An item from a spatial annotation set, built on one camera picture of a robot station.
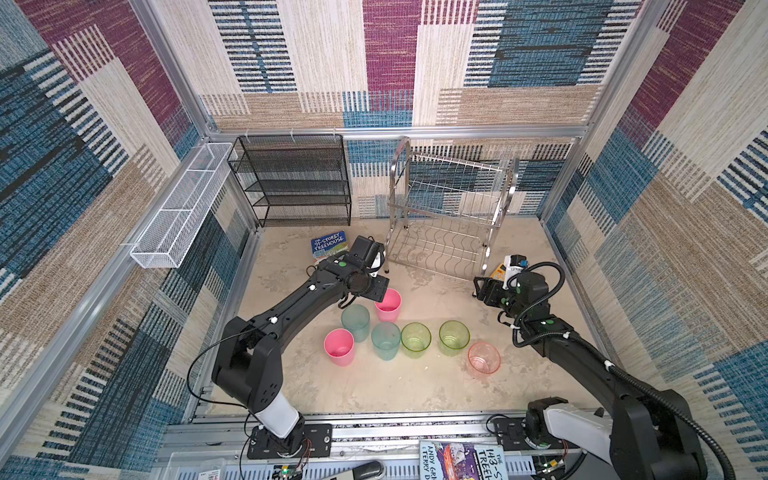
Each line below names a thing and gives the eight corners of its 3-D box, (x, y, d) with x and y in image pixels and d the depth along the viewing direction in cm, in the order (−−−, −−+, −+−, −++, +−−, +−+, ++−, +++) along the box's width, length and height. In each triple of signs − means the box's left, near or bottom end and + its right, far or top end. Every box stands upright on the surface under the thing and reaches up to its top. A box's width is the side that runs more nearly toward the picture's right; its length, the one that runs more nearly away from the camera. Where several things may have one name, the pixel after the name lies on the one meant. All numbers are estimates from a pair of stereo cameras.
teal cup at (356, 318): (345, 346, 91) (340, 328, 81) (347, 324, 95) (342, 304, 86) (369, 346, 91) (367, 328, 81) (370, 324, 95) (368, 304, 86)
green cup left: (401, 362, 87) (402, 350, 80) (400, 335, 93) (401, 321, 85) (429, 362, 87) (433, 349, 80) (427, 335, 93) (430, 321, 85)
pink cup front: (327, 366, 86) (321, 353, 79) (330, 341, 91) (325, 327, 83) (353, 366, 86) (350, 353, 79) (355, 341, 91) (352, 327, 83)
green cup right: (437, 360, 88) (442, 348, 81) (435, 334, 93) (438, 320, 86) (466, 360, 88) (473, 348, 80) (461, 334, 93) (467, 320, 86)
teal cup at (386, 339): (379, 364, 88) (378, 348, 79) (372, 343, 91) (370, 326, 83) (402, 355, 89) (403, 339, 80) (393, 335, 93) (393, 317, 84)
